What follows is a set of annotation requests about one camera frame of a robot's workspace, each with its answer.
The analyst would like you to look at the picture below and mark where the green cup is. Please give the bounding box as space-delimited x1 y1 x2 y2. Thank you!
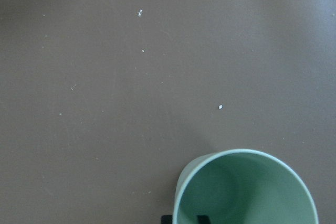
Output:
172 149 319 223

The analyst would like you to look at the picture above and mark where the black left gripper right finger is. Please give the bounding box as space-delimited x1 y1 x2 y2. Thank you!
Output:
197 215 211 224

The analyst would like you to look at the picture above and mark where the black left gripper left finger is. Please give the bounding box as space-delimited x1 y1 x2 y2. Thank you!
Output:
161 215 172 224

